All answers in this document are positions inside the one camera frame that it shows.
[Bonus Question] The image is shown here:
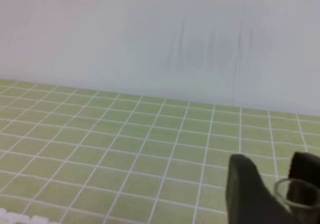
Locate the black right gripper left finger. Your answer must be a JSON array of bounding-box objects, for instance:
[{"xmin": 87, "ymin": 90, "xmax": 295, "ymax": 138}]
[{"xmin": 225, "ymin": 154, "xmax": 297, "ymax": 224}]

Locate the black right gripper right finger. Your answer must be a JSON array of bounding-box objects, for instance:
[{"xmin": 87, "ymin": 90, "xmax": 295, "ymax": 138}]
[{"xmin": 287, "ymin": 152, "xmax": 320, "ymax": 207}]

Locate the clear glass test tube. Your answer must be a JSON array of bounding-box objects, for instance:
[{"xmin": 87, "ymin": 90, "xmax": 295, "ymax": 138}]
[{"xmin": 273, "ymin": 179, "xmax": 320, "ymax": 224}]

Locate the green checkered tablecloth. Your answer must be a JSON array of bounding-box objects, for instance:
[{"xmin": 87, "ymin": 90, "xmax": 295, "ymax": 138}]
[{"xmin": 0, "ymin": 79, "xmax": 320, "ymax": 224}]

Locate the white plastic test tube rack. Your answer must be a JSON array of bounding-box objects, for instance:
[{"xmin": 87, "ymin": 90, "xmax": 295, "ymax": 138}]
[{"xmin": 0, "ymin": 208, "xmax": 50, "ymax": 224}]

